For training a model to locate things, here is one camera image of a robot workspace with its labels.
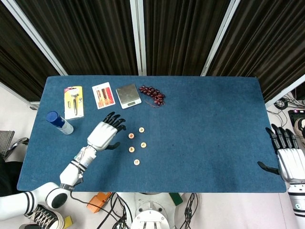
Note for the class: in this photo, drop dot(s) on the dark red grape bunch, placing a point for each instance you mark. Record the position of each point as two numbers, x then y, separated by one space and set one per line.
152 91

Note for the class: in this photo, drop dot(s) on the grey mesh chair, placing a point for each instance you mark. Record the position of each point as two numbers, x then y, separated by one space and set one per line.
6 140

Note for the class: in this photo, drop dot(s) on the blue felt table cloth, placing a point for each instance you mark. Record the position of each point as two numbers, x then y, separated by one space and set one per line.
202 143

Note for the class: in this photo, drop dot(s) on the yellow block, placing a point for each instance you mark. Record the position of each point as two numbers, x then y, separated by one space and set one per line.
68 221

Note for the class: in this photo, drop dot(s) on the white red card package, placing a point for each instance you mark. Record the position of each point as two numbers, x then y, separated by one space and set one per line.
103 95

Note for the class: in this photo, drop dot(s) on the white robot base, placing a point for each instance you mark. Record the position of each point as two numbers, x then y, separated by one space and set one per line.
150 210

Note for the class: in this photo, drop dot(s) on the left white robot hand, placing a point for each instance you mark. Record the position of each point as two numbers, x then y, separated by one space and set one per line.
102 134

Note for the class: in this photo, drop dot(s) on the yellow razor blister pack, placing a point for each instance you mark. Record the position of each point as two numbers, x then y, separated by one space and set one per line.
74 102

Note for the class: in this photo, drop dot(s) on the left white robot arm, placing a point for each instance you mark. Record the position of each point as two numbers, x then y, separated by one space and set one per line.
69 171

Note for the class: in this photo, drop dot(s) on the white frame post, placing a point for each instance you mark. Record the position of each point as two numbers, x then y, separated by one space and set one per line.
283 93
221 35
34 35
14 94
138 35

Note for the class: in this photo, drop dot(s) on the round wooden chess piece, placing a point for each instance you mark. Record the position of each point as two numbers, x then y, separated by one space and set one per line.
136 162
131 149
143 144
131 135
141 129

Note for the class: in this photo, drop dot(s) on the black white laced sneaker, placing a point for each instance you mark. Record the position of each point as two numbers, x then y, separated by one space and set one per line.
45 217

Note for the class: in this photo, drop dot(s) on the green floor block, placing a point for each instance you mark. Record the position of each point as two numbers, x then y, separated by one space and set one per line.
177 198

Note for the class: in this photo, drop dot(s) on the black electronic box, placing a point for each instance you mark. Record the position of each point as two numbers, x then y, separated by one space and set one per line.
294 114

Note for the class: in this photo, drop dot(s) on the silver digital kitchen scale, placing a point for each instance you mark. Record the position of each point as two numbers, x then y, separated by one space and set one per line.
127 94

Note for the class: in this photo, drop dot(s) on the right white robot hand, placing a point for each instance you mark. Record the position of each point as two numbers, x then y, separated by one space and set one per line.
291 164

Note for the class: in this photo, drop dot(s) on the orange floor device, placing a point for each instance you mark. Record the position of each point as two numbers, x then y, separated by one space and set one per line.
95 205

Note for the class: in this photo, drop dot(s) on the dark pleated curtain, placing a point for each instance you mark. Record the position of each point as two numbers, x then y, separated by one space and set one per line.
181 35
267 35
83 35
14 59

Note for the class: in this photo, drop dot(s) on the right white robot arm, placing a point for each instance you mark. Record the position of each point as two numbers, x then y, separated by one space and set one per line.
297 200

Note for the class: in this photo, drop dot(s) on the blue white spray can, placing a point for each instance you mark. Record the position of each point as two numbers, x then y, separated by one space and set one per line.
59 122

